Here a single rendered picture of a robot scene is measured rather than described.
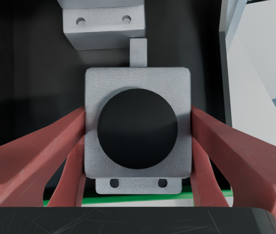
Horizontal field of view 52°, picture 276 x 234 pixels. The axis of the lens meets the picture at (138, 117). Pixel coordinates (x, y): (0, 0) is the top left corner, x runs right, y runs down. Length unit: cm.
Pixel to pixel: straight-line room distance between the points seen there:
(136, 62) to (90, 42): 3
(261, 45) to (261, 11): 17
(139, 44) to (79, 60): 4
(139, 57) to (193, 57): 4
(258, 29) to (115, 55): 88
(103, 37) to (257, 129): 48
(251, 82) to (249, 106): 6
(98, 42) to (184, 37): 5
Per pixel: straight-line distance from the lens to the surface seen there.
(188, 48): 19
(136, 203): 33
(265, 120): 62
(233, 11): 24
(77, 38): 16
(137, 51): 16
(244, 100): 63
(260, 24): 103
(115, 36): 16
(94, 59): 18
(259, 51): 114
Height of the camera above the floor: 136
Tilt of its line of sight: 61 degrees down
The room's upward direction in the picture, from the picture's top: 3 degrees counter-clockwise
